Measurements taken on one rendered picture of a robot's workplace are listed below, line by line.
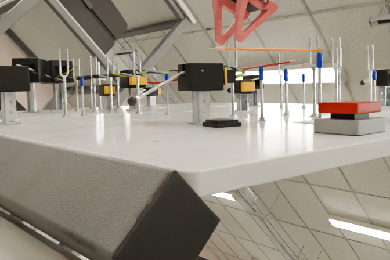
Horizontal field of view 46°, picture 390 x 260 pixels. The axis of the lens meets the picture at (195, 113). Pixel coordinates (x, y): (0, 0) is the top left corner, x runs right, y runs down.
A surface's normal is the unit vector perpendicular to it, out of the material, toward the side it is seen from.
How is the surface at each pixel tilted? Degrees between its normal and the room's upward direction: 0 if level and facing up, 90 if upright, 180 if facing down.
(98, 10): 90
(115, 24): 90
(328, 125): 136
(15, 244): 90
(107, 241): 90
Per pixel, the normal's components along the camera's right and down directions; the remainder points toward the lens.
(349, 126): -0.77, 0.05
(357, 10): -0.54, 0.72
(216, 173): 0.64, 0.03
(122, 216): -0.54, -0.69
